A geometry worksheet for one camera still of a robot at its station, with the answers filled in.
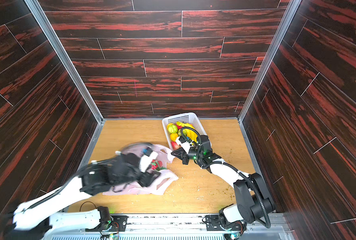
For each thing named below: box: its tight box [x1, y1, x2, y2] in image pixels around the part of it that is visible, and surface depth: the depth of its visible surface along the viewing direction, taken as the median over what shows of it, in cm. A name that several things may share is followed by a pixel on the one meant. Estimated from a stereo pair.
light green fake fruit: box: [168, 124, 178, 134], surface depth 102 cm
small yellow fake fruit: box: [170, 133, 179, 142], surface depth 104 cm
